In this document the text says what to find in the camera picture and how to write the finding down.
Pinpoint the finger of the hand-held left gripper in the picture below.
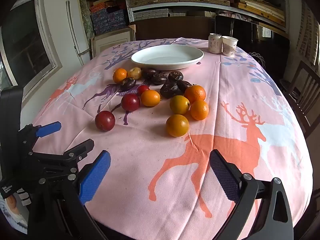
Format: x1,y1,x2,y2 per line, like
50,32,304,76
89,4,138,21
27,139,95,178
17,121,62,153

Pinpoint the yellow brown round fruit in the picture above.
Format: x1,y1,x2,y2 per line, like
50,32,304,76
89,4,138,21
127,67,142,80

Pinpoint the white metal shelf rack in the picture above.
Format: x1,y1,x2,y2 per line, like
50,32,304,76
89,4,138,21
82,0,290,34

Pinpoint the white oval plate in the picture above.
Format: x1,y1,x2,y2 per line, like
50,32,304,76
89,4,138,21
131,45,204,70

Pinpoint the orange mandarin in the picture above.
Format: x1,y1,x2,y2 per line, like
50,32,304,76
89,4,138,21
113,68,128,84
141,90,161,107
170,95,190,115
165,114,190,137
190,100,209,121
184,85,207,104

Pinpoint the white leaning plank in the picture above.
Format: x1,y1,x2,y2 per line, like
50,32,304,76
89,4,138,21
65,0,91,67

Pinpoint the green marbled board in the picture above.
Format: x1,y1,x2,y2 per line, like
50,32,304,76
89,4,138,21
78,0,96,37

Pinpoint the stack of blue patterned boxes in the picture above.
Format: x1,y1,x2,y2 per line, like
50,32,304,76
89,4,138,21
89,4,128,36

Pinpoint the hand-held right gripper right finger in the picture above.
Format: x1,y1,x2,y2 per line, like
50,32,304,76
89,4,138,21
209,149,294,240

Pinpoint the pale drink can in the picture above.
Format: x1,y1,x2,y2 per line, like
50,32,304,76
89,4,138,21
208,33,222,54

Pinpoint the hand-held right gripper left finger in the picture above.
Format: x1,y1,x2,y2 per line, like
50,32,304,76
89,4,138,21
26,150,111,240

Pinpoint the white paper cup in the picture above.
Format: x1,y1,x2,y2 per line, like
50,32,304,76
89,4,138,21
221,36,238,56

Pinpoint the dark brown water chestnut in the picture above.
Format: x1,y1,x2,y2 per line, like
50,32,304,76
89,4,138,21
120,77,137,91
141,68,157,79
160,82,180,99
176,80,192,93
151,73,168,85
168,71,184,82

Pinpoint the light wooden picture frame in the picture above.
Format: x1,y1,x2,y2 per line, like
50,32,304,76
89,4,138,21
90,25,137,58

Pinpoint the white framed window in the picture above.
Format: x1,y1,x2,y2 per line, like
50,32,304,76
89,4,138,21
0,0,63,102

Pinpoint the dark wooden chair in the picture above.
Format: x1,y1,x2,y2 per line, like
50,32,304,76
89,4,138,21
280,60,320,137

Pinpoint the pink deer printed tablecloth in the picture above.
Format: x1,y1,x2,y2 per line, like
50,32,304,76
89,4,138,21
21,38,314,233

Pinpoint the stack of plain wooden boxes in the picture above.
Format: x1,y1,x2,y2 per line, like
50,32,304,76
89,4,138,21
236,0,286,27

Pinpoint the checked patterned curtain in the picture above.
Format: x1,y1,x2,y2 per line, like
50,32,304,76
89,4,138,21
295,2,320,65

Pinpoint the dark brown wooden board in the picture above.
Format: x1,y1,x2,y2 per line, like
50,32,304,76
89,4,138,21
129,17,216,42

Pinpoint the printed cloth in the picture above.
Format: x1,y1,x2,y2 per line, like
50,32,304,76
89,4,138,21
0,187,32,232

